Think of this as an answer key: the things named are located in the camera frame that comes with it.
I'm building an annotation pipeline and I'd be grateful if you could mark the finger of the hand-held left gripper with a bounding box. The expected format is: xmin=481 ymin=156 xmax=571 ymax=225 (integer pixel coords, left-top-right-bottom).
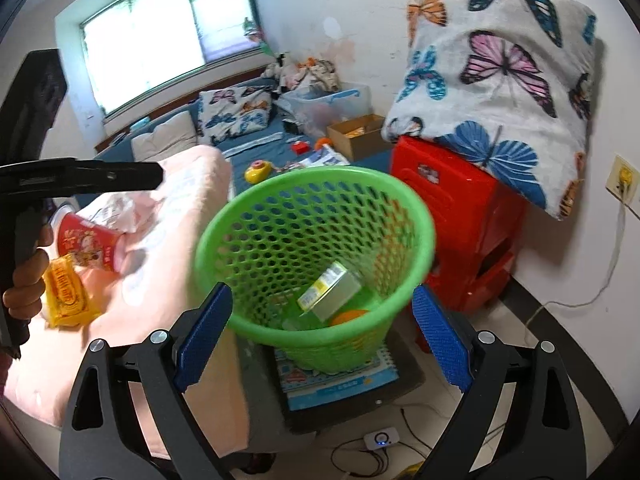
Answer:
xmin=75 ymin=157 xmax=166 ymax=194

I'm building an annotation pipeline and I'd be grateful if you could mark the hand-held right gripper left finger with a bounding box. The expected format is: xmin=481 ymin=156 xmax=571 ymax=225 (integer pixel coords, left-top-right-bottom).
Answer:
xmin=59 ymin=282 xmax=233 ymax=480

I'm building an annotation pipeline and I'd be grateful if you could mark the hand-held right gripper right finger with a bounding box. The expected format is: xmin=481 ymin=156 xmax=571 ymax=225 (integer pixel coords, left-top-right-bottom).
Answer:
xmin=412 ymin=284 xmax=586 ymax=480

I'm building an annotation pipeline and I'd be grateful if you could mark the red paper cup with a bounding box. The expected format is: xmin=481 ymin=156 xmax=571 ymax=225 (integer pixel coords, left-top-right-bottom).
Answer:
xmin=50 ymin=205 xmax=132 ymax=275

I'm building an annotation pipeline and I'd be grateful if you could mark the green plastic mesh basket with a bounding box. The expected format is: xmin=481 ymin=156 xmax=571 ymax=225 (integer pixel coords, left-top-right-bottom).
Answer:
xmin=195 ymin=166 xmax=436 ymax=373

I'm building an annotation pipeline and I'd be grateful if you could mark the person's left hand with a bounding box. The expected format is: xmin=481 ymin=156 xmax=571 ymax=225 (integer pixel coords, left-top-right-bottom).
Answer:
xmin=2 ymin=224 xmax=54 ymax=322

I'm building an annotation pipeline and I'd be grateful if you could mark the black low stool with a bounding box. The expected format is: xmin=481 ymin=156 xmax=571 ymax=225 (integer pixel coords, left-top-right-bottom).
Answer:
xmin=240 ymin=330 xmax=428 ymax=436

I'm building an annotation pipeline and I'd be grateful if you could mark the beige pillow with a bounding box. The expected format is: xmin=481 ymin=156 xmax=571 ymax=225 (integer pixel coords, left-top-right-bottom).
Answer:
xmin=131 ymin=110 xmax=198 ymax=163

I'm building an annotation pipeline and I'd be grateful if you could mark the orange round lid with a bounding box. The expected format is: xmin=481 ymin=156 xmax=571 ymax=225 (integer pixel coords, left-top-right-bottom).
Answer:
xmin=330 ymin=309 xmax=371 ymax=328

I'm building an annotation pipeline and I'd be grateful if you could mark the blue spiral notebook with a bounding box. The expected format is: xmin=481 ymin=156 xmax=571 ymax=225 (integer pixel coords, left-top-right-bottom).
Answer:
xmin=274 ymin=342 xmax=401 ymax=411

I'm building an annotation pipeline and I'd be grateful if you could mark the clear plastic container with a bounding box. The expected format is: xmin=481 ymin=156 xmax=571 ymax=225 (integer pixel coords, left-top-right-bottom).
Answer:
xmin=312 ymin=272 xmax=362 ymax=321

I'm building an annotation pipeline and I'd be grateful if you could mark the white router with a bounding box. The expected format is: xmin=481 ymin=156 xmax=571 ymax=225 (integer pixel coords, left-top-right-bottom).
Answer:
xmin=364 ymin=427 xmax=398 ymax=453

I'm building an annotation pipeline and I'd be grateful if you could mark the yellow and white small box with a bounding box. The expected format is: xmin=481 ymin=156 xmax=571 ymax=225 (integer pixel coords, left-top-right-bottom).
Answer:
xmin=297 ymin=261 xmax=348 ymax=311

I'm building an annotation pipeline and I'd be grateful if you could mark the butterfly print pillow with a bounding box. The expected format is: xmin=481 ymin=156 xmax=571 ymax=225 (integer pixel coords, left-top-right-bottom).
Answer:
xmin=197 ymin=85 xmax=276 ymax=146

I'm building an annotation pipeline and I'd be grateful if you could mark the red plastic stool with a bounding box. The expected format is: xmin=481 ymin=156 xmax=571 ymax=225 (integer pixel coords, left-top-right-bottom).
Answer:
xmin=389 ymin=135 xmax=528 ymax=356

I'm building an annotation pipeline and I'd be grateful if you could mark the yellow round toy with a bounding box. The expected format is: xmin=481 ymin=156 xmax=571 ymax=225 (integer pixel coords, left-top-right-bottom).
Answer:
xmin=244 ymin=159 xmax=273 ymax=183

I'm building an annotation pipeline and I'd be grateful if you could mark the yellow snack packet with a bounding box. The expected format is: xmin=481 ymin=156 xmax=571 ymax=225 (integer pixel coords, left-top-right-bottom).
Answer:
xmin=42 ymin=254 xmax=101 ymax=330

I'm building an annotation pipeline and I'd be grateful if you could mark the window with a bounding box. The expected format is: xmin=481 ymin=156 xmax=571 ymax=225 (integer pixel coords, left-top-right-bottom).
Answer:
xmin=80 ymin=0 xmax=266 ymax=116

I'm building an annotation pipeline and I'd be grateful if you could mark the blue sofa bed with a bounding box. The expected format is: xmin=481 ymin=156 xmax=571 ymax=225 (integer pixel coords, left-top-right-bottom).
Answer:
xmin=95 ymin=77 xmax=396 ymax=201

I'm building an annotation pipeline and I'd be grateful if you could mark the black and white cow plush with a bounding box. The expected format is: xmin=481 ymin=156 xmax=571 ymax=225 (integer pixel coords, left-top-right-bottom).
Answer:
xmin=265 ymin=52 xmax=297 ymax=91

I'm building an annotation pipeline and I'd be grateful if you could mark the green pinwheel toy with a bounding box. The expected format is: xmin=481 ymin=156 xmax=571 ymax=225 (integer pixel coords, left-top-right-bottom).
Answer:
xmin=244 ymin=17 xmax=273 ymax=56

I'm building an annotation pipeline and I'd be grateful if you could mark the open picture booklet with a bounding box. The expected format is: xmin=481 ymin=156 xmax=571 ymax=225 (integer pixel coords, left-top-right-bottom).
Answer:
xmin=300 ymin=144 xmax=351 ymax=168

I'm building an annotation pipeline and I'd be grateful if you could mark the cardboard box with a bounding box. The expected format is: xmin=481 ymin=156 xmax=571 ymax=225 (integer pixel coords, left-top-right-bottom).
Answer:
xmin=326 ymin=114 xmax=396 ymax=162

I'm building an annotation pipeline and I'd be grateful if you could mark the clear plastic storage bin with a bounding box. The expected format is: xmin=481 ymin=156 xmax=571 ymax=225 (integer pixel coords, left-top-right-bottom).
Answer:
xmin=277 ymin=82 xmax=373 ymax=138

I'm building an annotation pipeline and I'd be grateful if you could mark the folded butterfly print blanket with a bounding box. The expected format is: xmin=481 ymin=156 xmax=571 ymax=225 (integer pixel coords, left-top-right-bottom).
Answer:
xmin=382 ymin=0 xmax=608 ymax=221

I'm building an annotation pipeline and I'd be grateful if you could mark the white power cable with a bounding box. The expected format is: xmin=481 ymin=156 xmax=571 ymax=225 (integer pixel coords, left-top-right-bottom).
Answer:
xmin=522 ymin=200 xmax=628 ymax=331

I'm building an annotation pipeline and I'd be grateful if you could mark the wall socket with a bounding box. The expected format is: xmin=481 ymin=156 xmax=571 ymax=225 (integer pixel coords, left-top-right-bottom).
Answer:
xmin=606 ymin=156 xmax=638 ymax=205

